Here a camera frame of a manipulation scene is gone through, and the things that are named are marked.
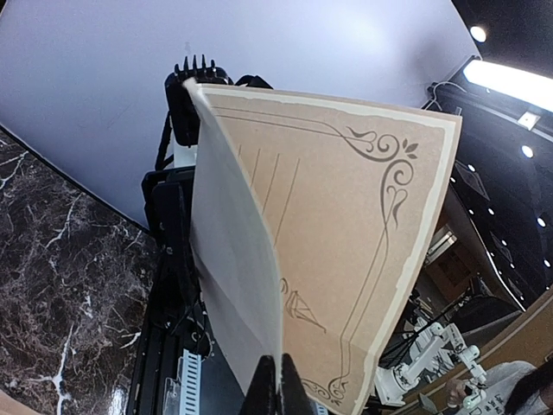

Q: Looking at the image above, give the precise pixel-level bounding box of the white slotted cable duct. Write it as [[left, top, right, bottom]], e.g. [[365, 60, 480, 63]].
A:
[[177, 349, 202, 415]]

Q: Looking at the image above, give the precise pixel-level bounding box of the bright ceiling light panel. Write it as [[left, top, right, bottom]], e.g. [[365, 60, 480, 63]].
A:
[[462, 60, 553, 112]]

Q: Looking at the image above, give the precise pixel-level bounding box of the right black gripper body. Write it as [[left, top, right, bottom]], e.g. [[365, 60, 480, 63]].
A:
[[142, 168, 202, 337]]

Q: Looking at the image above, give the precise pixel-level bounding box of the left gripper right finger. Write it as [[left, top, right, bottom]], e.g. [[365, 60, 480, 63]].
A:
[[279, 354, 316, 415]]

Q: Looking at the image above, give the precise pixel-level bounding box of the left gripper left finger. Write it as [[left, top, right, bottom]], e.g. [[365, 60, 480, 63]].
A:
[[244, 355, 277, 415]]

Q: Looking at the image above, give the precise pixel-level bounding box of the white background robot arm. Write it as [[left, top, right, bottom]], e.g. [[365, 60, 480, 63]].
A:
[[127, 166, 487, 414]]

